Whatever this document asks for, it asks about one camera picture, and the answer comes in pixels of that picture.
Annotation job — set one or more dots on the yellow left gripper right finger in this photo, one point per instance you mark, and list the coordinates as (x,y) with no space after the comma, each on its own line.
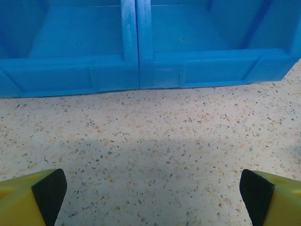
(277,202)

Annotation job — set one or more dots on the blue plastic bin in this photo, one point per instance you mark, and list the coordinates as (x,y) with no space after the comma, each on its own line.
(70,77)
(211,70)

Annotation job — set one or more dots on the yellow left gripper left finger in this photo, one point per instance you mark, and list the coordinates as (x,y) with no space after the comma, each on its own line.
(21,202)

